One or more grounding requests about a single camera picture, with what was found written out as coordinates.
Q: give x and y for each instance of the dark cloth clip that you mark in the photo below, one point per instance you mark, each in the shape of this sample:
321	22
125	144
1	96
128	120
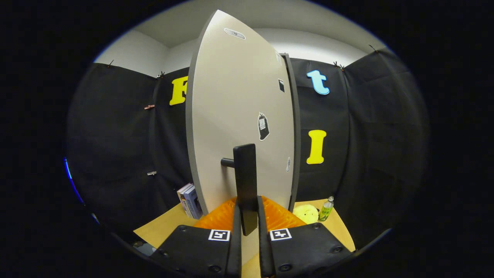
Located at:
373	48
110	63
338	65
161	74

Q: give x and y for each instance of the red cloth clip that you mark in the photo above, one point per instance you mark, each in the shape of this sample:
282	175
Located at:
149	107

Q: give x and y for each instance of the yellow plush toy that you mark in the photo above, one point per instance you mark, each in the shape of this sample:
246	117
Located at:
305	214

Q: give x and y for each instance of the black backdrop cloth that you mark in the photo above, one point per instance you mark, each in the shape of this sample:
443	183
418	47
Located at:
378	154

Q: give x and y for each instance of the beige shoe cabinet door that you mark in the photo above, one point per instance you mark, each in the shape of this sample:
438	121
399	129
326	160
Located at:
231	116

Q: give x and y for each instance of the white cover book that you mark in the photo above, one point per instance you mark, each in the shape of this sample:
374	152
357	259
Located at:
182	193

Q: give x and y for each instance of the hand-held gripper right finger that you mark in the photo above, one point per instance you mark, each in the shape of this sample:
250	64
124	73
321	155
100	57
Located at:
264	251

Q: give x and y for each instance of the blue cover book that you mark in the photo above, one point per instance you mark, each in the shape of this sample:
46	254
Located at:
193	202

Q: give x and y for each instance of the green drink bottle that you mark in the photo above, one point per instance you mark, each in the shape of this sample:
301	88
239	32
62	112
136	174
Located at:
326	210

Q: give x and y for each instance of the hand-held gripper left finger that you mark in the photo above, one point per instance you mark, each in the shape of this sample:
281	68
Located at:
236	251

